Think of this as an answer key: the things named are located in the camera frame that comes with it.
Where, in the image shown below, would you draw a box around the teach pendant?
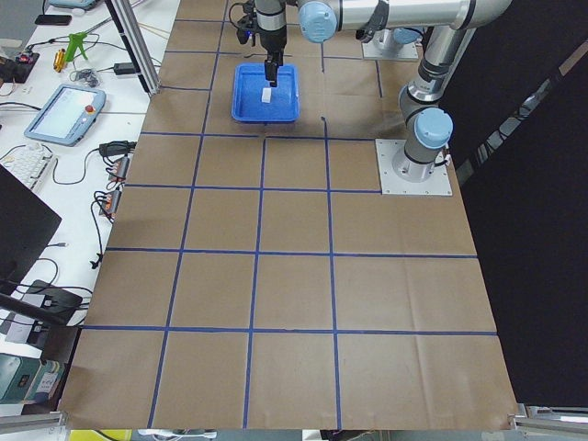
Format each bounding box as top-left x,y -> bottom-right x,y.
24,84 -> 107,146

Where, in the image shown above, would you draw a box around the black monitor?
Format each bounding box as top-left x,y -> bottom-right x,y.
0,166 -> 62,295

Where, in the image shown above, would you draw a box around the metal reacher grabber tool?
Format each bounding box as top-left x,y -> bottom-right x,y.
52,19 -> 110,73

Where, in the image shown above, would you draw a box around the aluminium frame post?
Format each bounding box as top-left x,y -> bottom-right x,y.
105,0 -> 161,96

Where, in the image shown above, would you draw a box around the white keyboard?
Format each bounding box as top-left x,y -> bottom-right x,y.
1,142 -> 56,192

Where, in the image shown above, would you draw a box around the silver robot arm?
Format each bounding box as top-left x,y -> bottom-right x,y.
254,0 -> 288,87
298,0 -> 510,183

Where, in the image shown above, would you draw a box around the blue plastic tray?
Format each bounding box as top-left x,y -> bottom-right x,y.
232,62 -> 300,123

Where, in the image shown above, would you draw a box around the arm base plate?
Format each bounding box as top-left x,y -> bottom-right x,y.
362,39 -> 419,62
375,139 -> 453,197

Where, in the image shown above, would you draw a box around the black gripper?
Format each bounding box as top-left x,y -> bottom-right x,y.
260,27 -> 288,87

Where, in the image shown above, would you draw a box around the black power adapter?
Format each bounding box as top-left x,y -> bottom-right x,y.
112,62 -> 137,76

